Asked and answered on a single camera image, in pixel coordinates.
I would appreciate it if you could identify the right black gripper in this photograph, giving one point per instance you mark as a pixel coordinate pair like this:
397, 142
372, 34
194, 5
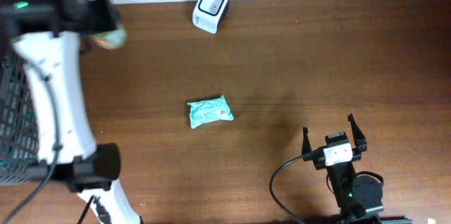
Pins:
359, 143

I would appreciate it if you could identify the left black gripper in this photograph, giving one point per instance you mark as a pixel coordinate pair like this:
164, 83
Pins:
103, 14

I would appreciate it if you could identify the green lid jar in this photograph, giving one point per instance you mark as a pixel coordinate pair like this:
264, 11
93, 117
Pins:
110, 40

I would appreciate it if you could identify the teal tissue pack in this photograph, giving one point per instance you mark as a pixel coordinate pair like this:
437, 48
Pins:
208, 111

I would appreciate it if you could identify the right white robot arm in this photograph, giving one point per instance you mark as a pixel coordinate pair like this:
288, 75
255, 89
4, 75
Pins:
357, 194

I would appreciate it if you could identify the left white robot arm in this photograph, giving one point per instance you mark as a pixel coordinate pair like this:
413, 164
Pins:
45, 133

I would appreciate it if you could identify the white barcode scanner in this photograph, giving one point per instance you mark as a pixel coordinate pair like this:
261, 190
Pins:
209, 14

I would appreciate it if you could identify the dark grey plastic basket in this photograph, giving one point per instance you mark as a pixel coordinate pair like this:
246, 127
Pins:
19, 140

